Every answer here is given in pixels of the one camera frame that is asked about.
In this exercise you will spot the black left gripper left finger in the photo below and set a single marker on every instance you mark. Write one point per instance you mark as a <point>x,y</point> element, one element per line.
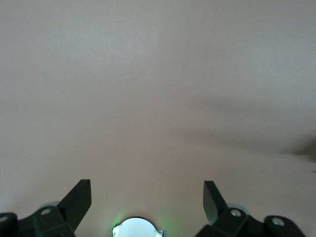
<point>64,217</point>

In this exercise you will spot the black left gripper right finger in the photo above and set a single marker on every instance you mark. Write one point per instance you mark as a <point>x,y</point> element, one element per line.
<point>222,219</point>

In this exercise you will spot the brown table cloth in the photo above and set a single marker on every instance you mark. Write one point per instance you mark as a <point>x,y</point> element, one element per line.
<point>148,86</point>

